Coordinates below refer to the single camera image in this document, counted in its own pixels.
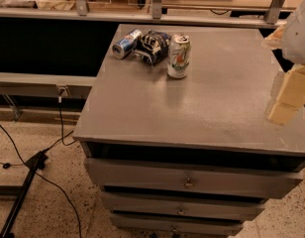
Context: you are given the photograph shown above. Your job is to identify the grey drawer cabinet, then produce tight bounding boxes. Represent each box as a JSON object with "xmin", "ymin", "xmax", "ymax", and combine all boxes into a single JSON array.
[{"xmin": 74, "ymin": 28, "xmax": 305, "ymax": 225}]

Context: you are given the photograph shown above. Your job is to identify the grey middle drawer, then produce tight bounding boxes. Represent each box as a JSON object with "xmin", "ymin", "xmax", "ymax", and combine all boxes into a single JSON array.
[{"xmin": 101, "ymin": 191, "xmax": 264, "ymax": 221}]

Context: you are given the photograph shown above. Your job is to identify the grey metal shelf rail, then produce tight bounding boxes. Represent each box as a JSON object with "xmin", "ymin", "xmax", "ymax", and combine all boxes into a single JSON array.
[{"xmin": 0, "ymin": 72, "xmax": 95, "ymax": 99}]

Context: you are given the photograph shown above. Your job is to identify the black hanging cable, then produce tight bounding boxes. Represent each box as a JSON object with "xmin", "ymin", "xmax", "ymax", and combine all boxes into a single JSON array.
[{"xmin": 43, "ymin": 88, "xmax": 77, "ymax": 154}]

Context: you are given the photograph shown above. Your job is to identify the dark blue snack bag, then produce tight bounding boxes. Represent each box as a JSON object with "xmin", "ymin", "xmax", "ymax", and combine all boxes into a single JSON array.
[{"xmin": 134, "ymin": 30, "xmax": 171, "ymax": 65}]

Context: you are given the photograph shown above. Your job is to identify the grey top drawer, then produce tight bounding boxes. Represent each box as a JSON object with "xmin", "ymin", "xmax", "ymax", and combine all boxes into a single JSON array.
[{"xmin": 84, "ymin": 158, "xmax": 303, "ymax": 198}]

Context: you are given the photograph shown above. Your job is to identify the grey bottom drawer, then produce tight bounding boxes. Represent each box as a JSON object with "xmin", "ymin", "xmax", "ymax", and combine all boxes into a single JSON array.
[{"xmin": 110, "ymin": 213, "xmax": 243, "ymax": 237}]

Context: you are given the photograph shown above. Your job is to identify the blue silver soda can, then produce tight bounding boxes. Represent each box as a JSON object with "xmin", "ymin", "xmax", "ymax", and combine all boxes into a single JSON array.
[{"xmin": 112, "ymin": 29, "xmax": 143, "ymax": 60}]

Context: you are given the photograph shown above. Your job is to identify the black metal floor bar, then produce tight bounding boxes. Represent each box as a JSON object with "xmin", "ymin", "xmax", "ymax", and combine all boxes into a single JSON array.
[{"xmin": 0, "ymin": 151, "xmax": 48, "ymax": 238}]

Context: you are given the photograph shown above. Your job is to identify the black floor cable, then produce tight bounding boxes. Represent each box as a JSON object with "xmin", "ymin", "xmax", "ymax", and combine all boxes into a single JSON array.
[{"xmin": 0, "ymin": 118, "xmax": 83, "ymax": 238}]

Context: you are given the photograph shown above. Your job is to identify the white green 7up can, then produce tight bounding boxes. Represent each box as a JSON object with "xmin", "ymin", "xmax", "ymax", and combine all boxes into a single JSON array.
[{"xmin": 167, "ymin": 34, "xmax": 191, "ymax": 78}]

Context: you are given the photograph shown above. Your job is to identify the grey drawer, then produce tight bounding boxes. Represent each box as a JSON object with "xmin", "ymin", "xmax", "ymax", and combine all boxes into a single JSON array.
[
  {"xmin": 110, "ymin": 213, "xmax": 243, "ymax": 237},
  {"xmin": 101, "ymin": 191, "xmax": 264, "ymax": 221},
  {"xmin": 84, "ymin": 158, "xmax": 303, "ymax": 198}
]

